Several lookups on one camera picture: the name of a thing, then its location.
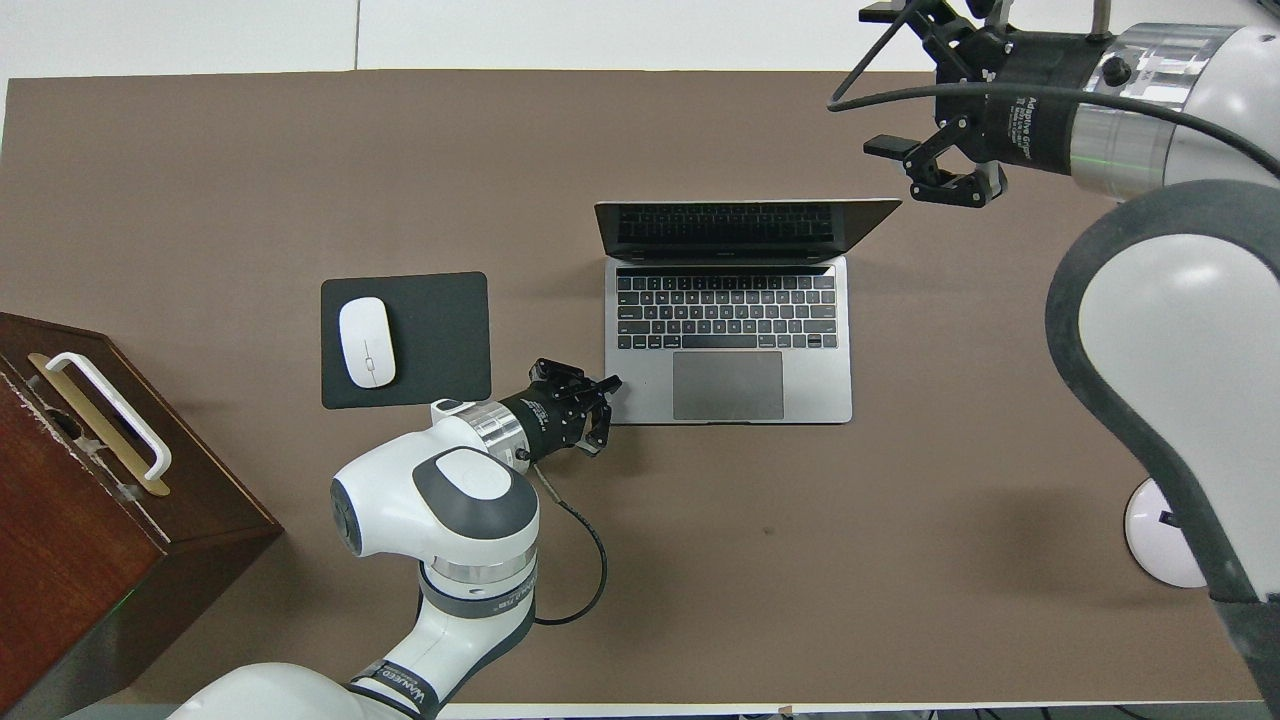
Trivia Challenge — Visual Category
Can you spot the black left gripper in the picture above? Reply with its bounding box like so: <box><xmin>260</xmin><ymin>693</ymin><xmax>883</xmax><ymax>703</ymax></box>
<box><xmin>500</xmin><ymin>357</ymin><xmax>623</xmax><ymax>463</ymax></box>

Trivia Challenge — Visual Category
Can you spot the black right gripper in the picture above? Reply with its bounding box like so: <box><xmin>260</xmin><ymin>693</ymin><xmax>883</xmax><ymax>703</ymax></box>
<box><xmin>858</xmin><ymin>0</ymin><xmax>1093</xmax><ymax>209</ymax></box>

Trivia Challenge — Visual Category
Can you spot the silver grey laptop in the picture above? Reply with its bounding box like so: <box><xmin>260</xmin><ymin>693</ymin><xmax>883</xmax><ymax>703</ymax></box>
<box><xmin>594</xmin><ymin>199</ymin><xmax>904</xmax><ymax>426</ymax></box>

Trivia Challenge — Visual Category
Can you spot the black mouse pad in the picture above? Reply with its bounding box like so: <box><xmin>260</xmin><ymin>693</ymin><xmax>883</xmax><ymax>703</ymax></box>
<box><xmin>320</xmin><ymin>271</ymin><xmax>493</xmax><ymax>411</ymax></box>

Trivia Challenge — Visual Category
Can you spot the white computer mouse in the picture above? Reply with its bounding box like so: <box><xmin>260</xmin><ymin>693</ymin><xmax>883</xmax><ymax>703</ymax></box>
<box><xmin>338</xmin><ymin>297</ymin><xmax>397</xmax><ymax>389</ymax></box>

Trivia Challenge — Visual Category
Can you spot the brown table mat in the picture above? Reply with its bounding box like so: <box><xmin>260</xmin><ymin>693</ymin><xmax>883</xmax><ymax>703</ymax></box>
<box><xmin>0</xmin><ymin>68</ymin><xmax>1266</xmax><ymax>706</ymax></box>

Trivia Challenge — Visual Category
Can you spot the white desk lamp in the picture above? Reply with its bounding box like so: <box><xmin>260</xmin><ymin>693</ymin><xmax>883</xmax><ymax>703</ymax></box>
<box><xmin>1124</xmin><ymin>477</ymin><xmax>1211</xmax><ymax>589</ymax></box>

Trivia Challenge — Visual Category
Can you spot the dark brown wooden box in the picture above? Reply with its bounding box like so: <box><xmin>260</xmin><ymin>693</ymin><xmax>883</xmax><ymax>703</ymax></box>
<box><xmin>0</xmin><ymin>312</ymin><xmax>285</xmax><ymax>716</ymax></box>

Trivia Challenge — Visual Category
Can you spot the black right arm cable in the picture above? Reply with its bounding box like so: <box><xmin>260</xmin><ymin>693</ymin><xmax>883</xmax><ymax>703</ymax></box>
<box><xmin>828</xmin><ymin>0</ymin><xmax>1280</xmax><ymax>166</ymax></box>

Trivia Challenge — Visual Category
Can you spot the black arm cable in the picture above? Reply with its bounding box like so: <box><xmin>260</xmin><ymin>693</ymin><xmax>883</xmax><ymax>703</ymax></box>
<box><xmin>530</xmin><ymin>463</ymin><xmax>609</xmax><ymax>627</ymax></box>
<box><xmin>828</xmin><ymin>0</ymin><xmax>1280</xmax><ymax>166</ymax></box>

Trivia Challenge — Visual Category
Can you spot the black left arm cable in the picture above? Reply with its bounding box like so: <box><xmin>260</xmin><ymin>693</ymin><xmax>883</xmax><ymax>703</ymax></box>
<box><xmin>530</xmin><ymin>463</ymin><xmax>609</xmax><ymax>627</ymax></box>

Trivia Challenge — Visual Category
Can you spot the white box handle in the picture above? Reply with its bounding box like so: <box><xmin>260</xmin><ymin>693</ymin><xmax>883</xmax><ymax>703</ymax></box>
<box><xmin>44</xmin><ymin>351</ymin><xmax>174</xmax><ymax>482</ymax></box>

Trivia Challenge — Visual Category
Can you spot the brass handle plate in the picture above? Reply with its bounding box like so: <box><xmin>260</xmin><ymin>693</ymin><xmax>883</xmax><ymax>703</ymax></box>
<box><xmin>27</xmin><ymin>352</ymin><xmax>171</xmax><ymax>498</ymax></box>

